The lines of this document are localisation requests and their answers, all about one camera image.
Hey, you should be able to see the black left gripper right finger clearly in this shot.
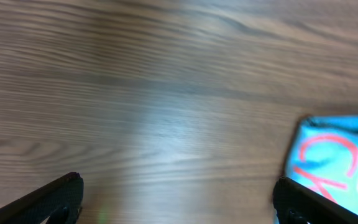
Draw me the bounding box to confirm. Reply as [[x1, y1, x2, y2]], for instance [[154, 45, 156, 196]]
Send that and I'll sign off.
[[273, 177, 358, 224]]

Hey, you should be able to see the light blue printed t-shirt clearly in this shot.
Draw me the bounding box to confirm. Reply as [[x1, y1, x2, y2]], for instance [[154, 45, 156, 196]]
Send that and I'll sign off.
[[283, 114, 358, 215]]

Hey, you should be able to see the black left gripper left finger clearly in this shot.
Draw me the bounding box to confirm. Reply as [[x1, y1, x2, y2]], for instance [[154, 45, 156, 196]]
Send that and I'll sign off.
[[0, 172, 84, 224]]

